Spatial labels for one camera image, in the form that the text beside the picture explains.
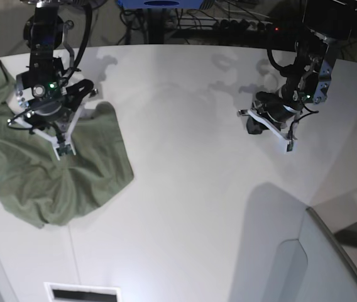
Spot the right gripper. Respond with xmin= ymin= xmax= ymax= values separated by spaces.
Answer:
xmin=24 ymin=100 xmax=73 ymax=130

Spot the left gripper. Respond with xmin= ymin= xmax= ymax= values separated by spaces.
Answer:
xmin=246 ymin=91 xmax=302 ymax=135

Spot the green t-shirt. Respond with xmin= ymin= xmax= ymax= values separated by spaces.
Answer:
xmin=0 ymin=61 xmax=134 ymax=228

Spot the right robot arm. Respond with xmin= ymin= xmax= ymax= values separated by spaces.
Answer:
xmin=7 ymin=1 xmax=94 ymax=131

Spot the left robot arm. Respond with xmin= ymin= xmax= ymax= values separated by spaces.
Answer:
xmin=246 ymin=1 xmax=357 ymax=139

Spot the black power strip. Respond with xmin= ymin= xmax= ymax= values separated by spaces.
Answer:
xmin=212 ymin=19 xmax=275 ymax=33

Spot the blue bin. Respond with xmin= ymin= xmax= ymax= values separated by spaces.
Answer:
xmin=117 ymin=0 xmax=203 ymax=9

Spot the white label with black bar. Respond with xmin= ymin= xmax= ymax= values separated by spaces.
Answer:
xmin=44 ymin=282 xmax=123 ymax=302

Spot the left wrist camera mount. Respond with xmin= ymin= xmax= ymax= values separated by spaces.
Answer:
xmin=237 ymin=108 xmax=318 ymax=153

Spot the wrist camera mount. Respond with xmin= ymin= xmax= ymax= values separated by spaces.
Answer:
xmin=237 ymin=108 xmax=318 ymax=153
xmin=8 ymin=88 xmax=98 ymax=159

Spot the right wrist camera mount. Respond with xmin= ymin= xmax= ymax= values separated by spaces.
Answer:
xmin=8 ymin=88 xmax=98 ymax=159

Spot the grey metal table-side rail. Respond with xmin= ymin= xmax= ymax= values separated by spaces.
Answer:
xmin=306 ymin=207 xmax=357 ymax=285

